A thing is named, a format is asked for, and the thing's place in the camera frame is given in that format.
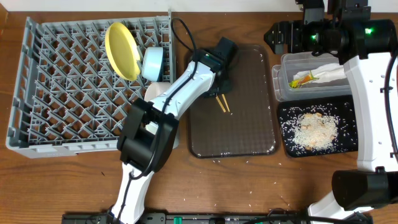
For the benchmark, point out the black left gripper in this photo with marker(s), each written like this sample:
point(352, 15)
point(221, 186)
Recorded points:
point(224, 86)

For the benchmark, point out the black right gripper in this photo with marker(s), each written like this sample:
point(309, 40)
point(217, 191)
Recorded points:
point(293, 29)

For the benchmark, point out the wooden chopstick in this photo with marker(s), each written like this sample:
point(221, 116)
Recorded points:
point(220, 104)
point(225, 102)

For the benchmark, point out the green yellow snack wrapper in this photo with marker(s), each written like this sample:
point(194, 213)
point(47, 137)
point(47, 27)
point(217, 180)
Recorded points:
point(297, 83)

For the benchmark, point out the white paper napkin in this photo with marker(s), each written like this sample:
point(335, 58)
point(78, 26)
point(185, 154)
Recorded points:
point(325, 73)

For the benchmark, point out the light blue bowl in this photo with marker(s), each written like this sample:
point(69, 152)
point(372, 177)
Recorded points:
point(152, 63)

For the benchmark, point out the yellow plastic plate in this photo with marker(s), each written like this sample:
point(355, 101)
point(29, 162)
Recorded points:
point(122, 52)

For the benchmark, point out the white plastic cup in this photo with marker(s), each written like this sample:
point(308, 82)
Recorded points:
point(152, 127)

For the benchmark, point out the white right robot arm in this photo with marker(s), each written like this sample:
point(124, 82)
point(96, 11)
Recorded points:
point(367, 50)

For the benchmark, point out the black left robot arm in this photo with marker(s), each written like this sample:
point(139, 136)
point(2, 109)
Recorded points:
point(142, 153)

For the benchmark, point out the clear plastic bin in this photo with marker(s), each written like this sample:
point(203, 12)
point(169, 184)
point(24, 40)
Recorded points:
point(287, 71)

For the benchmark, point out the dark brown tray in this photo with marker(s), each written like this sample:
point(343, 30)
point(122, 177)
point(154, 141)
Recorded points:
point(249, 129)

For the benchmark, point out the black plastic bin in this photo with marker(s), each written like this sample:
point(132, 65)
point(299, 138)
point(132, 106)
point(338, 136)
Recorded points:
point(348, 124)

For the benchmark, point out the rice and food scraps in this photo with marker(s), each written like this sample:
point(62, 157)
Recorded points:
point(315, 130)

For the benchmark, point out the grey dish rack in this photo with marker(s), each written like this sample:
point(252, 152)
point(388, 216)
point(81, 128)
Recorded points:
point(67, 97)

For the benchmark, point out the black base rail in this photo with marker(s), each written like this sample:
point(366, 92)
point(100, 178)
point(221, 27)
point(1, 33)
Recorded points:
point(161, 218)

